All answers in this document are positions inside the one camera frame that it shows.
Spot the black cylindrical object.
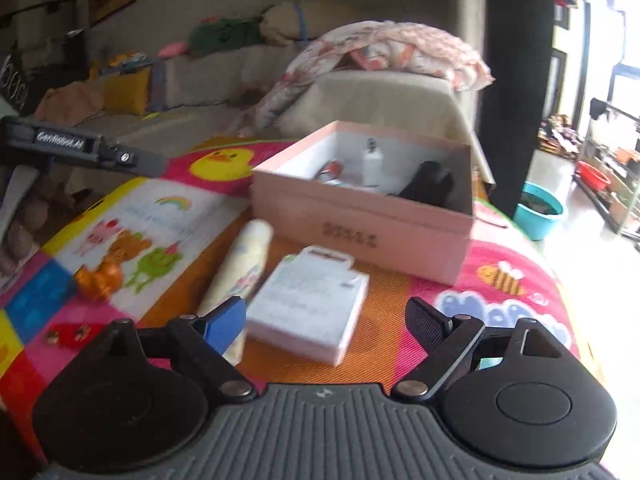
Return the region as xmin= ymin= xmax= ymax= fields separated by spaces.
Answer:
xmin=398 ymin=160 xmax=454 ymax=207

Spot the red plastic basin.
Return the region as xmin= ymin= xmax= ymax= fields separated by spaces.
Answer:
xmin=577 ymin=160 xmax=611 ymax=192

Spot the white wall charger plug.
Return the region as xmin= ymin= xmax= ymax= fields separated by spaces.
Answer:
xmin=362 ymin=138 xmax=384 ymax=188

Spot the teal plastic basin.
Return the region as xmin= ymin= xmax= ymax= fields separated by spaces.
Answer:
xmin=513 ymin=182 xmax=564 ymax=242

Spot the orange toy figurine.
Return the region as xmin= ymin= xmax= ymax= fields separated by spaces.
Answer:
xmin=74 ymin=256 xmax=124 ymax=301

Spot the brown knitted plush toy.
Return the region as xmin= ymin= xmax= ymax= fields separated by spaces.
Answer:
xmin=1 ymin=165 xmax=68 ymax=278

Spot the pink floral blanket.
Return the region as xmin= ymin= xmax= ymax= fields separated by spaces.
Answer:
xmin=236 ymin=21 xmax=494 ymax=142

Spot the pink cardboard box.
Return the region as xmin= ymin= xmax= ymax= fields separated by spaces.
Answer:
xmin=250 ymin=122 xmax=474 ymax=285

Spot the metal shelf rack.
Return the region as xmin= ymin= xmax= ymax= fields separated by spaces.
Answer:
xmin=573 ymin=99 xmax=639 ymax=244

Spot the beige pillow with blue strap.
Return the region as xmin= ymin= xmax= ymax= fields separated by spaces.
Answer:
xmin=259 ymin=0 xmax=358 ymax=47

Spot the green plush cushion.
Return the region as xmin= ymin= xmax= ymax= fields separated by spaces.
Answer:
xmin=188 ymin=16 xmax=265 ymax=58

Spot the beige covered sofa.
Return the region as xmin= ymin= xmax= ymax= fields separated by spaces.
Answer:
xmin=69 ymin=0 xmax=497 ymax=187

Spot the yellow cushion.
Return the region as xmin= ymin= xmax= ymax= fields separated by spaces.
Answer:
xmin=103 ymin=67 xmax=151 ymax=116

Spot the colourful cartoon play mat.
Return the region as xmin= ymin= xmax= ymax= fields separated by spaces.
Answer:
xmin=0 ymin=134 xmax=601 ymax=480

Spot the cream cylindrical bottle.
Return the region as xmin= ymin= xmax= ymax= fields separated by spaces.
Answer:
xmin=196 ymin=219 xmax=273 ymax=365

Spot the white cable package box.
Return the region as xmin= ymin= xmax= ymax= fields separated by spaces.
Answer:
xmin=245 ymin=245 xmax=369 ymax=366

